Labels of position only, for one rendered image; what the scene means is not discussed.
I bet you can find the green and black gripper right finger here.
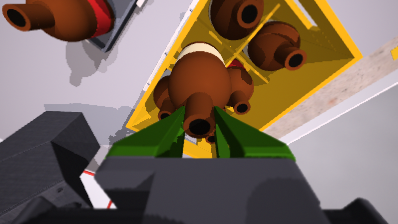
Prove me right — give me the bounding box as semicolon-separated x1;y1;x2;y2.
214;106;296;162

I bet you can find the yellow crate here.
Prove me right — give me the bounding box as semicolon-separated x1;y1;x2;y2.
137;0;363;131

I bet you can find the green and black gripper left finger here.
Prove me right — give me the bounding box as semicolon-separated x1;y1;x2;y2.
105;106;185;158

